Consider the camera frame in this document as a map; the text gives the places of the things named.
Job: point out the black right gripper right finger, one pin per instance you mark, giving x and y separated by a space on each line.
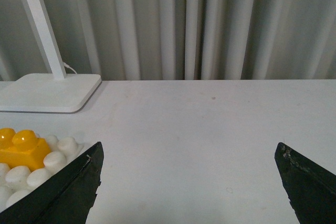
309 186

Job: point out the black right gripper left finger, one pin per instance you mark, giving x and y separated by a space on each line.
64 198

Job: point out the yellow two-stud block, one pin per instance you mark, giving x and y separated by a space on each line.
23 148

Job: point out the white desk lamp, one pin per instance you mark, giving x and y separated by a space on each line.
54 92

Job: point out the white pleated curtain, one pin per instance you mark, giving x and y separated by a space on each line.
196 39

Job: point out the white studded base plate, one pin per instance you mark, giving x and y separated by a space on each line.
19 181

